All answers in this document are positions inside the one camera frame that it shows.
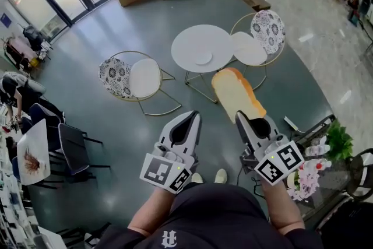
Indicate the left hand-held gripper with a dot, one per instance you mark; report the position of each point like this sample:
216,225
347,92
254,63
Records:
158,169

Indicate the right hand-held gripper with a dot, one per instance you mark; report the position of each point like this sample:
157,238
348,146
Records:
277,164

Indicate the slice of bread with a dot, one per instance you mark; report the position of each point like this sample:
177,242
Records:
233,91

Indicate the small white plate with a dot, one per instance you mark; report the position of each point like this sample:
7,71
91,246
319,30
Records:
203,59

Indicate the person's right forearm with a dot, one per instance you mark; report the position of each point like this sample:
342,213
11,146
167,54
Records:
281,207

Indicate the person's left forearm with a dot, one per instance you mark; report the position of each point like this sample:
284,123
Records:
151,210

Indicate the white power strip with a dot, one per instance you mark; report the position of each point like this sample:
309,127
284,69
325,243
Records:
290,123

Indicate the person's left white shoe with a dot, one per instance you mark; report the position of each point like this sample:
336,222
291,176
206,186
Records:
197,178

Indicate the person's white shoe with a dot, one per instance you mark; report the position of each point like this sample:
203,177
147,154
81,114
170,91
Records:
197,178
220,176

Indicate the person's right white shoe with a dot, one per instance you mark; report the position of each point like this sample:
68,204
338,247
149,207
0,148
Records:
220,176

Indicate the clear plastic bottle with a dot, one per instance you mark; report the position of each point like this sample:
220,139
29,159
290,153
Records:
316,148

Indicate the red cap plastic bottle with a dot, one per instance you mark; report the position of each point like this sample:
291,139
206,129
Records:
316,165

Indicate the pink flower bunch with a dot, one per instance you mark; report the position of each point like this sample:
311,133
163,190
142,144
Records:
304,183

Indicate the green potted plant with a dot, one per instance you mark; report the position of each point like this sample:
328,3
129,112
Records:
339,140

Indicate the round white side table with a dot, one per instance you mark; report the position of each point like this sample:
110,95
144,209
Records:
198,43

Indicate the person's black shirt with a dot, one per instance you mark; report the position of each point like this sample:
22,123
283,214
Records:
215,218

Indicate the black padded chair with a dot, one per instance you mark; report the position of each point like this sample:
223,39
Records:
40,113
73,148

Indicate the white table with brown print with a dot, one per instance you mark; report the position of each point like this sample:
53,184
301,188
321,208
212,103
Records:
33,151

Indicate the loaded utility cart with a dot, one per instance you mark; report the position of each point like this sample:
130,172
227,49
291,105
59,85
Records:
27,46

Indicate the floral back gold frame chair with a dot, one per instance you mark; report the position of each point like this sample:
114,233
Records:
262,35
137,78

